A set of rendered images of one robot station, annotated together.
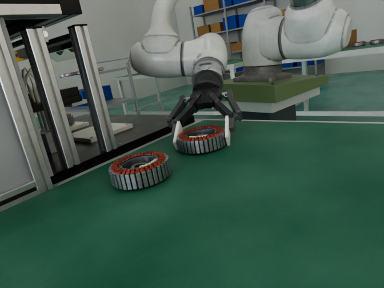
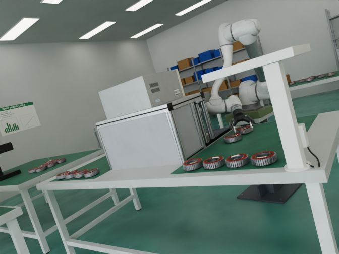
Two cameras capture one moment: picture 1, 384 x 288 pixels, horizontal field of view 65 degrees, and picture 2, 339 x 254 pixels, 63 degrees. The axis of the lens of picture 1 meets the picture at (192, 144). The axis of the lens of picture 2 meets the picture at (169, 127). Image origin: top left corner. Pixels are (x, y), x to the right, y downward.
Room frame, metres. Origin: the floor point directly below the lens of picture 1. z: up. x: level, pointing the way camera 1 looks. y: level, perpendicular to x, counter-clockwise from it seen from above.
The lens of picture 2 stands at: (-1.22, 0.60, 1.17)
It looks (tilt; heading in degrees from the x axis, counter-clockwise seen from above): 7 degrees down; 356
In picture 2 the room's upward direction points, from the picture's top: 17 degrees counter-clockwise
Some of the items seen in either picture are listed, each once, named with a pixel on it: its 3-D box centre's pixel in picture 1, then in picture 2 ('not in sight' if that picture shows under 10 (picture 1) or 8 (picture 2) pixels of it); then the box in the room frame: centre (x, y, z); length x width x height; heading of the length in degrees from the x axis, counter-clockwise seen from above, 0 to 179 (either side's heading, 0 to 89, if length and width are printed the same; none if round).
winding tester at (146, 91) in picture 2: not in sight; (142, 93); (0.76, 0.59, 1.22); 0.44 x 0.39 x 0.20; 48
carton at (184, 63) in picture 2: (215, 4); (186, 63); (8.06, -1.13, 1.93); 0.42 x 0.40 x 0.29; 50
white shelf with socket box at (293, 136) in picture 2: not in sight; (269, 109); (-0.05, 0.08, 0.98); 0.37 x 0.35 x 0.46; 48
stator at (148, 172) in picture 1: (140, 169); (232, 137); (0.53, 0.10, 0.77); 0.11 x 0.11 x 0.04
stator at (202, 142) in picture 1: (202, 139); (243, 130); (0.66, -0.02, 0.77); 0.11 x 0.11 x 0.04
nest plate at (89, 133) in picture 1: (98, 131); not in sight; (0.91, 0.27, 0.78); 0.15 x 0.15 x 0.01; 48
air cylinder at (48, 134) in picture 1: (50, 139); not in sight; (0.80, 0.37, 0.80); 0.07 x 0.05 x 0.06; 48
